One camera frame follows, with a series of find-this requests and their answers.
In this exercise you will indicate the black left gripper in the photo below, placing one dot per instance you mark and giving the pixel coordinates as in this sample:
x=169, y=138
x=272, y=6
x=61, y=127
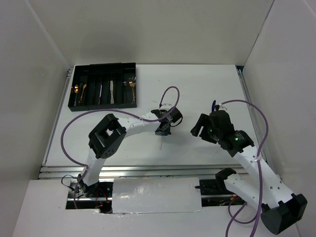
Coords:
x=163, y=133

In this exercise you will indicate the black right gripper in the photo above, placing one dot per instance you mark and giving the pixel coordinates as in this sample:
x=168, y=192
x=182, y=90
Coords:
x=201, y=121

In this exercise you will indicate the dark blue serrated knife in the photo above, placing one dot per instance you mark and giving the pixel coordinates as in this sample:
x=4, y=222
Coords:
x=213, y=106

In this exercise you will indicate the silver ornate fork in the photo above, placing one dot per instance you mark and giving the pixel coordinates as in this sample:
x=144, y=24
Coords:
x=133, y=94

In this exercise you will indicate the silver ornate table knife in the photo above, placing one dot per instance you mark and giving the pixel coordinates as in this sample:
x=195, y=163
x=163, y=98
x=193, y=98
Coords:
x=112, y=100

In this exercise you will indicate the gold ornate spoon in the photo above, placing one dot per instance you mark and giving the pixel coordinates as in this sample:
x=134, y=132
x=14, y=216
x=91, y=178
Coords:
x=82, y=93

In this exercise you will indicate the rainbow iridescent ornate spoon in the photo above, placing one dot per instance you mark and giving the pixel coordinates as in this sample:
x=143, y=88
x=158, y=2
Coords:
x=75, y=91

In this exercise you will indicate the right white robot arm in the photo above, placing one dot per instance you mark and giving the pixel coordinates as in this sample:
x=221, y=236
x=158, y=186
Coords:
x=280, y=207

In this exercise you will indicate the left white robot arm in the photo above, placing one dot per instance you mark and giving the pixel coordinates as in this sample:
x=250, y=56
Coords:
x=109, y=133

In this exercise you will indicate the white foil-edged front panel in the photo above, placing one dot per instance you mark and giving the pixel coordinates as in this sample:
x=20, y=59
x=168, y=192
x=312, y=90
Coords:
x=156, y=195

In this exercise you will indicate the black cutlery organizer tray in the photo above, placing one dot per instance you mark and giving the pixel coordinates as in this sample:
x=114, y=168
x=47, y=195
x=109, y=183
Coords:
x=95, y=74

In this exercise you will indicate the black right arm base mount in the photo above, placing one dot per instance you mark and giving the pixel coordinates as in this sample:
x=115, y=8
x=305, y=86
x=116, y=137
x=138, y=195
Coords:
x=216, y=186

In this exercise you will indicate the aluminium right side rail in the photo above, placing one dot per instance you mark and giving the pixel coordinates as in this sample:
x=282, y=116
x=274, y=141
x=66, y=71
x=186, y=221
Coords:
x=261, y=135

